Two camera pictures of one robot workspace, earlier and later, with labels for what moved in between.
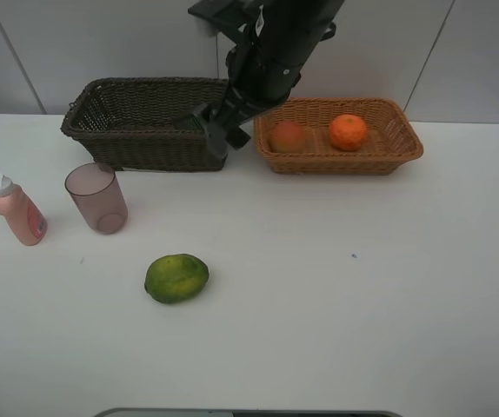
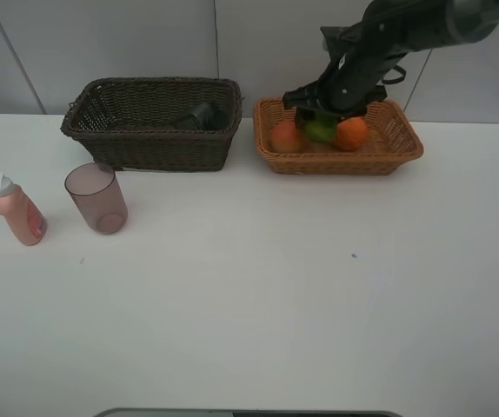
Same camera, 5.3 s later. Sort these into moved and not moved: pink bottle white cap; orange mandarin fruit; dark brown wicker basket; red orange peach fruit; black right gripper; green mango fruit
Moved: green mango fruit; black right gripper
Not moved: dark brown wicker basket; orange mandarin fruit; red orange peach fruit; pink bottle white cap
